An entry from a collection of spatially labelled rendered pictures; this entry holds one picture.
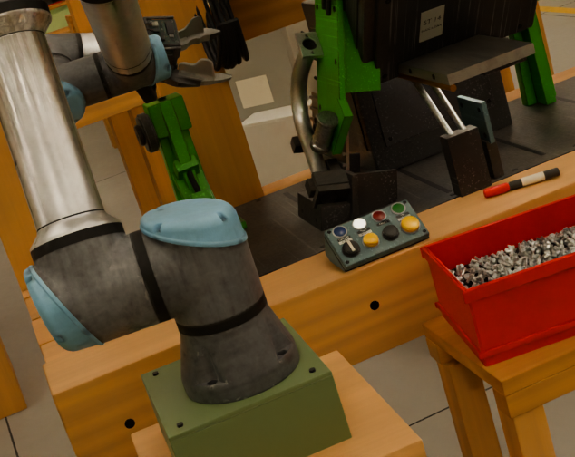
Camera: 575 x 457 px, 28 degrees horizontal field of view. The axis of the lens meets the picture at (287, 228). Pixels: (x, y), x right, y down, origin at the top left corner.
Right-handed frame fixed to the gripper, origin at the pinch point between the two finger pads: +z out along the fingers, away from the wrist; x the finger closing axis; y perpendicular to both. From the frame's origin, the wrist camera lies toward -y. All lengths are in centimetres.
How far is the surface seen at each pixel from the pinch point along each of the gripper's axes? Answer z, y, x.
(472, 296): 18, 23, -62
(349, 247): 11.5, 3.8, -42.0
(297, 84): 15.1, -6.8, -1.7
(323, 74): 17.9, -0.5, -4.6
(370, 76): 24.2, 4.3, -9.3
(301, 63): 14.9, -1.3, -1.1
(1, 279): -20, -342, 148
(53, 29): 51, -516, 453
